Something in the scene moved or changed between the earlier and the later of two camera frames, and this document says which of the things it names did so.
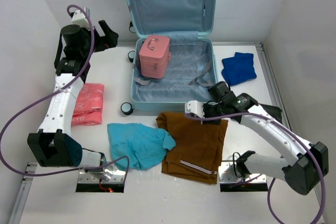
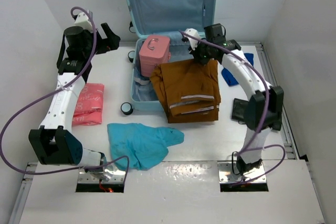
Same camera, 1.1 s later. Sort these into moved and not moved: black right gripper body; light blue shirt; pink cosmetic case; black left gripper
Moved: black right gripper body
Not moved: pink cosmetic case; black left gripper; light blue shirt
